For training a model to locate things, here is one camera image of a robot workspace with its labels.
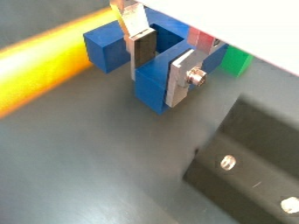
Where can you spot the gripper black-tipped left finger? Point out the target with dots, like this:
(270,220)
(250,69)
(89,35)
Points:
(139,34)

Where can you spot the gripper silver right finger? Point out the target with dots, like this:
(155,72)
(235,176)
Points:
(186,70)

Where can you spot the blue U-shaped block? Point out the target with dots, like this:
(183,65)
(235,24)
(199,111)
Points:
(107,53)

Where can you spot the yellow long block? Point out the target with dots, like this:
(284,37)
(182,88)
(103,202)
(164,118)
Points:
(39,63)

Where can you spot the green stepped block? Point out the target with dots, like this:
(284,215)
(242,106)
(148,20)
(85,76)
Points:
(235,61)

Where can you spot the black angled fixture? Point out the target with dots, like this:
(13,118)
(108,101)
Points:
(247,168)

